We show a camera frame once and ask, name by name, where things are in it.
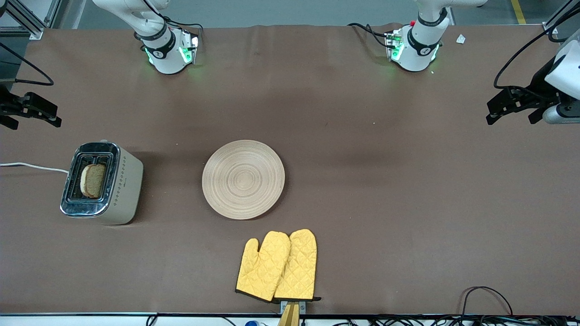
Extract brown toast slice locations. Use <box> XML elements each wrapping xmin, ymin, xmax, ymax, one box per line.
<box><xmin>80</xmin><ymin>164</ymin><xmax>107</xmax><ymax>199</ymax></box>

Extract round wooden plate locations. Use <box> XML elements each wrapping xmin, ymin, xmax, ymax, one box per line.
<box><xmin>202</xmin><ymin>140</ymin><xmax>285</xmax><ymax>221</ymax></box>

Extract beige chrome toaster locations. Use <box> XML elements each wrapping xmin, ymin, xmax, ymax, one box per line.
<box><xmin>60</xmin><ymin>141</ymin><xmax>144</xmax><ymax>225</ymax></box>

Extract green lit base connector box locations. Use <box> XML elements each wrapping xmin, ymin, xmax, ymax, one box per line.
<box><xmin>180</xmin><ymin>28</ymin><xmax>200</xmax><ymax>64</ymax></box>
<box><xmin>385</xmin><ymin>28</ymin><xmax>405</xmax><ymax>62</ymax></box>

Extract yellow quilted oven mitt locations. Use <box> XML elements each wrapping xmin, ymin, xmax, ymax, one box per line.
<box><xmin>236</xmin><ymin>231</ymin><xmax>291</xmax><ymax>302</ymax></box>
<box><xmin>274</xmin><ymin>229</ymin><xmax>322</xmax><ymax>302</ymax></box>

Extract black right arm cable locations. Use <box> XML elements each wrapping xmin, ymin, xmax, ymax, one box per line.
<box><xmin>0</xmin><ymin>42</ymin><xmax>54</xmax><ymax>87</ymax></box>

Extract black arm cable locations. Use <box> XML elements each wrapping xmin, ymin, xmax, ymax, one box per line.
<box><xmin>493</xmin><ymin>9</ymin><xmax>580</xmax><ymax>89</ymax></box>
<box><xmin>0</xmin><ymin>42</ymin><xmax>54</xmax><ymax>87</ymax></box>

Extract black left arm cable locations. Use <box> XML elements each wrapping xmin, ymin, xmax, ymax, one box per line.
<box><xmin>493</xmin><ymin>9</ymin><xmax>580</xmax><ymax>89</ymax></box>

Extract aluminium frame profile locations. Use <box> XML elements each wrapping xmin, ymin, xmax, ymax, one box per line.
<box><xmin>541</xmin><ymin>0</ymin><xmax>580</xmax><ymax>36</ymax></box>
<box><xmin>0</xmin><ymin>0</ymin><xmax>62</xmax><ymax>40</ymax></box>

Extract white toaster power cord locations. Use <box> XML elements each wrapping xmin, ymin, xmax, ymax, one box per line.
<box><xmin>0</xmin><ymin>162</ymin><xmax>69</xmax><ymax>174</ymax></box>

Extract black base cable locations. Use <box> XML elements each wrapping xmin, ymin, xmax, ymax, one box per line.
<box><xmin>348</xmin><ymin>23</ymin><xmax>391</xmax><ymax>48</ymax></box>
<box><xmin>144</xmin><ymin>0</ymin><xmax>203</xmax><ymax>33</ymax></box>

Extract black cable loop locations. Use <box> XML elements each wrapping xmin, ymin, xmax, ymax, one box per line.
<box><xmin>461</xmin><ymin>286</ymin><xmax>513</xmax><ymax>316</ymax></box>

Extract tangled cable bundle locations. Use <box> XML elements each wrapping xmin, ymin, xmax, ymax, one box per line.
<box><xmin>335</xmin><ymin>315</ymin><xmax>580</xmax><ymax>326</ymax></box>

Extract small metal bracket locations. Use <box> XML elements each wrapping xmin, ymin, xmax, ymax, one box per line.
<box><xmin>280</xmin><ymin>300</ymin><xmax>306</xmax><ymax>315</ymax></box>

